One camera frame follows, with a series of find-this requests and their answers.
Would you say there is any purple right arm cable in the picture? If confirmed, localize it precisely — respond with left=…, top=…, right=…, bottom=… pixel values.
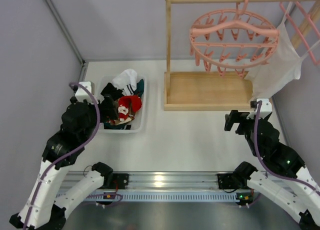
left=252, top=100, right=320, bottom=206

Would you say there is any wooden clothes rack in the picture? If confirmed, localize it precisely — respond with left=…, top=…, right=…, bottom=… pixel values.
left=164, top=0, right=317, bottom=111

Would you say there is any red sock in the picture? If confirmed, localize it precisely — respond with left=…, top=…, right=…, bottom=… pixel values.
left=117, top=95, right=142, bottom=122

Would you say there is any brown beige striped sock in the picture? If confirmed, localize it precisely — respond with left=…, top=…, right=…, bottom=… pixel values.
left=122, top=114, right=135, bottom=124

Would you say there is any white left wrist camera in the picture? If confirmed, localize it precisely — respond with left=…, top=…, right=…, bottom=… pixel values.
left=75, top=81, right=95, bottom=103

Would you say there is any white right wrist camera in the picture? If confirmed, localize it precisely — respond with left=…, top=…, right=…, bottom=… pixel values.
left=246, top=98, right=273, bottom=120

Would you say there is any aluminium mounting rail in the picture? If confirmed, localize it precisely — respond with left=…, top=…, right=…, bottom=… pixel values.
left=59, top=170, right=296, bottom=191

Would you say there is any white tank top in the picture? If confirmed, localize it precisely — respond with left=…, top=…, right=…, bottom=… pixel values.
left=245, top=2, right=320, bottom=100

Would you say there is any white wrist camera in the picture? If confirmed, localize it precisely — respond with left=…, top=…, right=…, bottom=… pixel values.
left=75, top=81, right=95, bottom=103
left=246, top=98, right=273, bottom=120

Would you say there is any pink clothes hanger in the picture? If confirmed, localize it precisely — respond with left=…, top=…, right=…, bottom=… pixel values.
left=279, top=0, right=320, bottom=66

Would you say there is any aluminium frame post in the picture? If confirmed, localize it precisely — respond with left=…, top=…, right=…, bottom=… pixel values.
left=44, top=0, right=86, bottom=66

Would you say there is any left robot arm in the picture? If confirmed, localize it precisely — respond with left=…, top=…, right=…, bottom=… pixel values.
left=9, top=95, right=113, bottom=229

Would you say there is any dark green sock upper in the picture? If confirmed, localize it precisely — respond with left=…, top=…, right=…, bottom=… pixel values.
left=134, top=79, right=145, bottom=98

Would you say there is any white plastic mesh basket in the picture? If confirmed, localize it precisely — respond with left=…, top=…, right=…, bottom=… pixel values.
left=95, top=74, right=148, bottom=134

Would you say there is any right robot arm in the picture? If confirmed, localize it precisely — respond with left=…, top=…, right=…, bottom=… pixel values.
left=218, top=110, right=320, bottom=229

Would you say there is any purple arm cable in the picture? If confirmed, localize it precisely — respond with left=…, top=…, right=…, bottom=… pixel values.
left=252, top=100, right=320, bottom=206
left=21, top=81, right=124, bottom=230

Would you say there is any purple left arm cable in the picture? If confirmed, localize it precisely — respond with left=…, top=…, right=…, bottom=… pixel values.
left=21, top=81, right=124, bottom=230

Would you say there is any green reindeer Christmas sock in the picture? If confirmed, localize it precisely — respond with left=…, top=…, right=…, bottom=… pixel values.
left=103, top=120, right=127, bottom=130

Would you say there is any grey slotted cable duct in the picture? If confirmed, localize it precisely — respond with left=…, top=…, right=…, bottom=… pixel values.
left=54, top=191, right=253, bottom=202

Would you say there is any pink round clip hanger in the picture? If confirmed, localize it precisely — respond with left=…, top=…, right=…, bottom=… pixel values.
left=189, top=0, right=280, bottom=78

